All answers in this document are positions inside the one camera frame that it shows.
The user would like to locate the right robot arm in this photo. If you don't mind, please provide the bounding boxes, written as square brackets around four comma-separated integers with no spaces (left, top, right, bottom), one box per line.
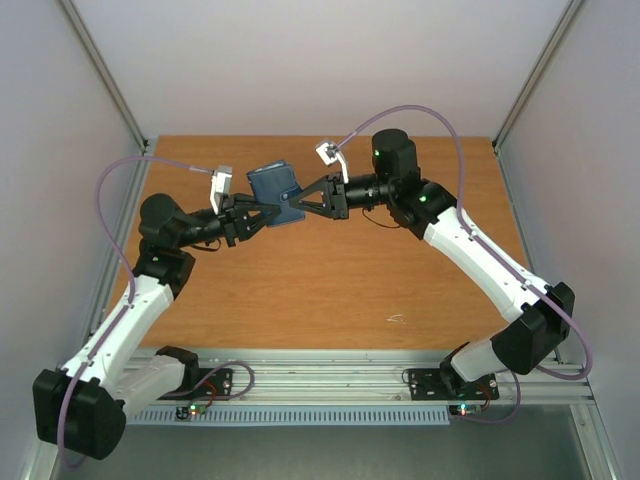
[289,129,575,398]

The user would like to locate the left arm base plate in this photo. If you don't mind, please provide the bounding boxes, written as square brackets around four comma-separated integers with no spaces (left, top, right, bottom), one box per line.
[188,368,234,400]

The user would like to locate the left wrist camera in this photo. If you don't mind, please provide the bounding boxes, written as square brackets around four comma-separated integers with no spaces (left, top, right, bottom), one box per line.
[209,165,233,214]

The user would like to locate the left circuit board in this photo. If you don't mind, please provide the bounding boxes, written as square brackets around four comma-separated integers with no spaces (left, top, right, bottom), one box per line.
[174,404,207,421]

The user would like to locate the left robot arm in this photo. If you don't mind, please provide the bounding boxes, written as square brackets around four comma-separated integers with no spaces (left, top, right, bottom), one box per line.
[32,193,280,460]

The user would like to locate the left rear aluminium post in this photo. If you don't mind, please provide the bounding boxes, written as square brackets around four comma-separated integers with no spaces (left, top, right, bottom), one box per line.
[57,0,148,153]

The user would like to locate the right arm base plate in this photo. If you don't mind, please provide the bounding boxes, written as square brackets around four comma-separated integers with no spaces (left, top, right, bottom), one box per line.
[401,368,500,401]

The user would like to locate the blue slotted cable duct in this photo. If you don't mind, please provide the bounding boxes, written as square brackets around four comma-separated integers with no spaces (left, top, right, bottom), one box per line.
[130,405,450,427]

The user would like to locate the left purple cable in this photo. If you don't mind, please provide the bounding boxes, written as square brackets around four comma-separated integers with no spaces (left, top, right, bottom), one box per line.
[57,155,217,469]

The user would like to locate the circuit board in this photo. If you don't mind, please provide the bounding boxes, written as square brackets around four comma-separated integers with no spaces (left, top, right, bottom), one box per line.
[174,404,207,421]
[449,403,487,418]

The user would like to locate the right rear aluminium post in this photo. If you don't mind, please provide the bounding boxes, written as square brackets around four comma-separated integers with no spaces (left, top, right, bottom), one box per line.
[492,0,587,155]

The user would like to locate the blue card holder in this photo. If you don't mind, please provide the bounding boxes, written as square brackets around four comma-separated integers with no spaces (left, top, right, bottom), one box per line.
[246,160,305,228]

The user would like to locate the right circuit board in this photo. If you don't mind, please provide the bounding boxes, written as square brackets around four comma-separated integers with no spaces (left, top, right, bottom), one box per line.
[449,403,487,418]

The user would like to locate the aluminium post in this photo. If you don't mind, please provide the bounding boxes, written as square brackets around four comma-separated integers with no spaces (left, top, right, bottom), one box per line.
[492,0,587,155]
[57,0,148,153]

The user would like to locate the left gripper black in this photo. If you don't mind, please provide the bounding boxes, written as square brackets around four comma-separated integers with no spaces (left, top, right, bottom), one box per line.
[176,192,281,248]

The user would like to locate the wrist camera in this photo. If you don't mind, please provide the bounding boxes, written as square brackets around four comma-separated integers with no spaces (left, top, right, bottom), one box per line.
[209,165,233,214]
[315,140,350,184]

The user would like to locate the aluminium rail frame front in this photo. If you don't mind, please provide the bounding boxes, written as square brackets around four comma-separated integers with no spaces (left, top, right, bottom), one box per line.
[187,347,595,406]

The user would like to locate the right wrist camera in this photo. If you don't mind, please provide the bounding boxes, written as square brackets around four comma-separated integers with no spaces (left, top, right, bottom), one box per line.
[315,140,350,184]

